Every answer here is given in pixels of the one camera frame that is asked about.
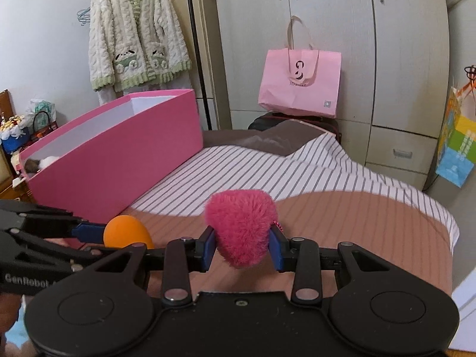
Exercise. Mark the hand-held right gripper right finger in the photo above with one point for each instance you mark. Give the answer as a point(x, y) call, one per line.
point(276, 249)

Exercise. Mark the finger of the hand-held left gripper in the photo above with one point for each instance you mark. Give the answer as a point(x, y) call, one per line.
point(44, 253)
point(91, 232)

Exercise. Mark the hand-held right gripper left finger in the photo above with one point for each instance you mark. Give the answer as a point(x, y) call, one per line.
point(208, 247)

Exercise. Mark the orange soft ball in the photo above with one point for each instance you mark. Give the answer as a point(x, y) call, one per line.
point(126, 232)

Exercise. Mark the pink fuzzy heart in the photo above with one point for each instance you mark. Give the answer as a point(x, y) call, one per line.
point(241, 227)

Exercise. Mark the pink cardboard box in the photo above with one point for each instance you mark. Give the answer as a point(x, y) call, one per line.
point(119, 156)

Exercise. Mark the striped pink and brown blanket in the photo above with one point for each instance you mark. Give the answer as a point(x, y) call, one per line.
point(334, 212)

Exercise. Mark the brown plush item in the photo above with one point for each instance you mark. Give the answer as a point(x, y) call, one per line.
point(31, 165)

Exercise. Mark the blue wrapped bouquet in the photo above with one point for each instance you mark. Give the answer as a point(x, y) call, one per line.
point(15, 135)

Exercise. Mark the tissue pack in plastic bag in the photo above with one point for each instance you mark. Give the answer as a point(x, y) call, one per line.
point(44, 115)

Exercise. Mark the wooden headboard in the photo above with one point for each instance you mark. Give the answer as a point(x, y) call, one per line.
point(3, 102)

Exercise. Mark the pink shopping bag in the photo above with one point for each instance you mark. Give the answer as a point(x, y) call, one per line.
point(297, 81)

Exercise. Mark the black clothes rack pole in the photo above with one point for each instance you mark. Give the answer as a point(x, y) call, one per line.
point(197, 52)

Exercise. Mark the white and green fleece cardigan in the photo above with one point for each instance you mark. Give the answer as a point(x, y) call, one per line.
point(137, 37)

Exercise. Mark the colourful paper bag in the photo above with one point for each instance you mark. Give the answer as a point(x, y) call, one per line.
point(457, 145)

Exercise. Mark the beige wardrobe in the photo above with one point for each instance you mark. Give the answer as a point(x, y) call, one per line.
point(353, 44)

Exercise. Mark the blue clothes hangers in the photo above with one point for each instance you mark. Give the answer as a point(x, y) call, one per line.
point(84, 13)

